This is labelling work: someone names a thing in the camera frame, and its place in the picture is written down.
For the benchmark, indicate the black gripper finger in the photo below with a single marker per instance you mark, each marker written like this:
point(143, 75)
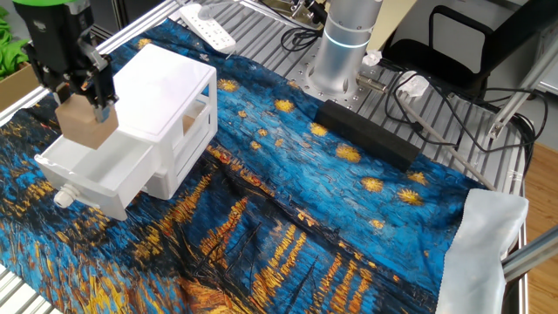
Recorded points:
point(59, 89)
point(102, 87)

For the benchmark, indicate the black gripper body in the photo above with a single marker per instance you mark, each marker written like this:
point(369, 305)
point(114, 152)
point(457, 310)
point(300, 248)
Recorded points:
point(52, 39)

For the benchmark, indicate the light wooden cube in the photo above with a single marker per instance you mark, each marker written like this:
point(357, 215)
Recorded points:
point(85, 126)

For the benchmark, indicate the white drawer with knob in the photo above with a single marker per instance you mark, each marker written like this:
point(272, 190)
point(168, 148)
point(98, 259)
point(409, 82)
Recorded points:
point(109, 174)

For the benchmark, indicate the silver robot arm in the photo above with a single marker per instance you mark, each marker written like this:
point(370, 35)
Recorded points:
point(344, 56)

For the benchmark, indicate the white plastic drawer cabinet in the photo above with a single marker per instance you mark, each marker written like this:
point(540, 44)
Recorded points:
point(165, 87)

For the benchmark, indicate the open cardboard box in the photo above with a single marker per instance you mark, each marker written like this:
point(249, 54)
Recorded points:
point(17, 87)

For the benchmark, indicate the green cloth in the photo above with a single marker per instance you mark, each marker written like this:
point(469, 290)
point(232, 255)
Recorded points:
point(11, 56)

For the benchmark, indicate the white power strip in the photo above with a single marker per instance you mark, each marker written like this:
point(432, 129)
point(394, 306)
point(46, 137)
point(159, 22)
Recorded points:
point(209, 32)

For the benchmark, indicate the white power plug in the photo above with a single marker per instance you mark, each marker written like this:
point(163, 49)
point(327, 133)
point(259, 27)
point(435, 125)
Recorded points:
point(207, 12)

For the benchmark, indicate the starry night painted tablecloth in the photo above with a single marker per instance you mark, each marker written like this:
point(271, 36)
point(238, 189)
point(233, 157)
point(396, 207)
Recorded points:
point(261, 261)

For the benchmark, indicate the white crumpled wrap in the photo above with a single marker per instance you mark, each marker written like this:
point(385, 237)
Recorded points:
point(372, 58)
point(414, 85)

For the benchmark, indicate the black foam block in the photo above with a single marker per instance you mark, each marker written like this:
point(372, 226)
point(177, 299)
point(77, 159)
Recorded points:
point(370, 135)

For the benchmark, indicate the beige board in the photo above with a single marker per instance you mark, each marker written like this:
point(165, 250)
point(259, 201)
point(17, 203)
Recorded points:
point(392, 22)

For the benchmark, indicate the black office chair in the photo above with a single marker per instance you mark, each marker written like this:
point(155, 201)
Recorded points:
point(514, 39)

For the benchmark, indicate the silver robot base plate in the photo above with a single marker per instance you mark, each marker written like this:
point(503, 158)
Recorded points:
point(301, 74)

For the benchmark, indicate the aluminium frame strut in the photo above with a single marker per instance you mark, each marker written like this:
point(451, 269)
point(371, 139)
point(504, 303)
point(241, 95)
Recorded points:
point(521, 93)
point(532, 255)

